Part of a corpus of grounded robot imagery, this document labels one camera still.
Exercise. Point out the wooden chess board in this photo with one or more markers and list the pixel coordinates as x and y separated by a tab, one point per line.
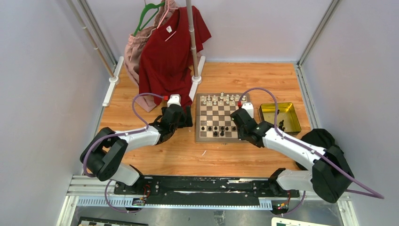
215	116

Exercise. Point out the green clothes hanger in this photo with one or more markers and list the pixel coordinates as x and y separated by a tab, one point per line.
148	13

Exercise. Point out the white clothes rack frame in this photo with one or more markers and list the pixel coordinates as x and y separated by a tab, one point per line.
89	25

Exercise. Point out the pink garment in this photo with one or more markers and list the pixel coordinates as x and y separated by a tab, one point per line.
136	43

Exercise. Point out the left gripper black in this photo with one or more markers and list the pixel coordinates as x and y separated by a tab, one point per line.
186	121

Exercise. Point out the black cloth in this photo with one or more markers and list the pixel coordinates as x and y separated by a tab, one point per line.
319	137

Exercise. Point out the red t-shirt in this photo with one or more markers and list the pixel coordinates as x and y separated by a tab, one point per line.
166	58

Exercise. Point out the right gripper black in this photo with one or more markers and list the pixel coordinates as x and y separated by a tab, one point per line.
240	135

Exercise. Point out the white chess piece row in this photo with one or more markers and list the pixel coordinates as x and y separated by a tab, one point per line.
218	99

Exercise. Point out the black mounting rail base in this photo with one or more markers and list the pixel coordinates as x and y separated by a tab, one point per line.
208	191

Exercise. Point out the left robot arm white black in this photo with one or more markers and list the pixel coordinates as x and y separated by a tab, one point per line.
103	156

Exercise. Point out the gold metal tray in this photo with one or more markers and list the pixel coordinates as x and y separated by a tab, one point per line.
287	119

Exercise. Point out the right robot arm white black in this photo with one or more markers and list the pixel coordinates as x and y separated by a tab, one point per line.
325	169

